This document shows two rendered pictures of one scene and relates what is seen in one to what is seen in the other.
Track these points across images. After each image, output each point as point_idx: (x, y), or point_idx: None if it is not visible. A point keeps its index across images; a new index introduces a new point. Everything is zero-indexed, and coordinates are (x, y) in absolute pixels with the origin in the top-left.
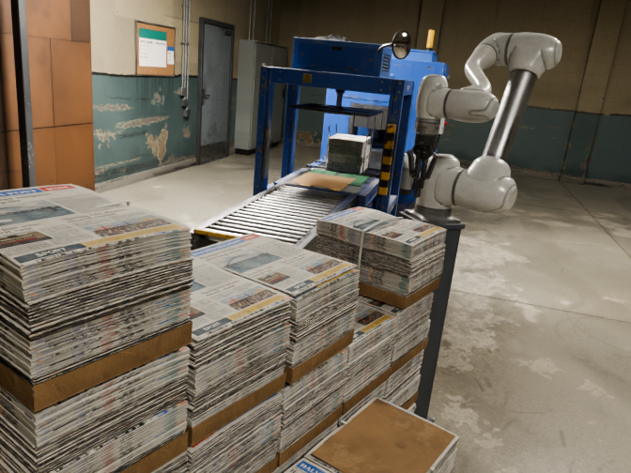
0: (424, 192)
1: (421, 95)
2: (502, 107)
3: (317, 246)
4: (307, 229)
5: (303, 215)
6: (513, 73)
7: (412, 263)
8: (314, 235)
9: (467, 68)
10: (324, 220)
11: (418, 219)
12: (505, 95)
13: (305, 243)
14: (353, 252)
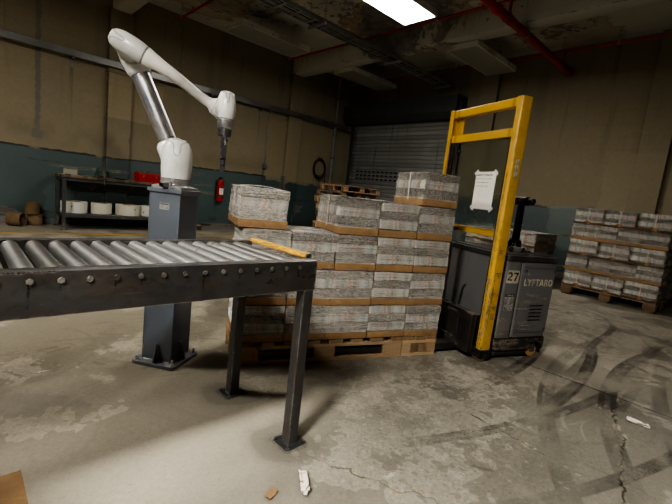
0: (191, 169)
1: (235, 105)
2: (160, 101)
3: (287, 208)
4: (183, 241)
5: (127, 245)
6: (148, 74)
7: None
8: (194, 239)
9: (181, 76)
10: (287, 191)
11: (191, 190)
12: (155, 91)
13: (224, 239)
14: None
